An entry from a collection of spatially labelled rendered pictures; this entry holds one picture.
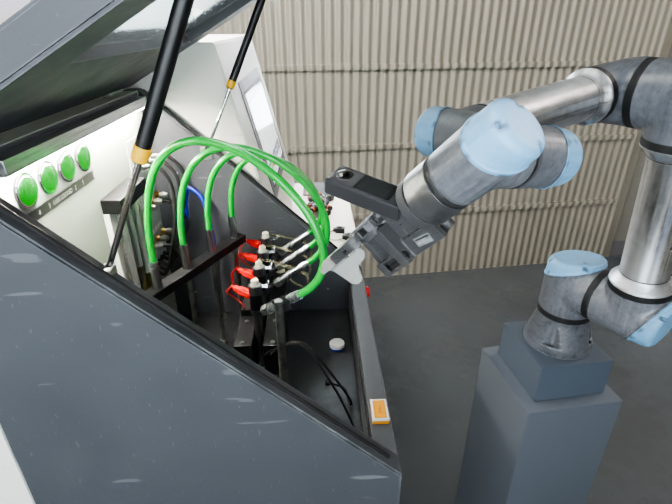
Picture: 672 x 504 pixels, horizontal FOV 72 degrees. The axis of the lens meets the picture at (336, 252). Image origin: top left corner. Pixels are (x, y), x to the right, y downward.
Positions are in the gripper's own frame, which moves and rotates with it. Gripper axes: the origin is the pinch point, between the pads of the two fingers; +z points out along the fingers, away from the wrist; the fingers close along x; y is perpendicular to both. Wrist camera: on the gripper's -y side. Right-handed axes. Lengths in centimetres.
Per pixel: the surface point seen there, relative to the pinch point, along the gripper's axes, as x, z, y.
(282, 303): -4.6, 15.3, 0.5
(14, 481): -48, 35, -9
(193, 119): 26, 36, -46
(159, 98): -16.6, -16.9, -25.7
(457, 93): 218, 83, -8
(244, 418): -24.9, 10.7, 7.9
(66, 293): -31.3, 4.4, -19.8
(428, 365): 97, 129, 84
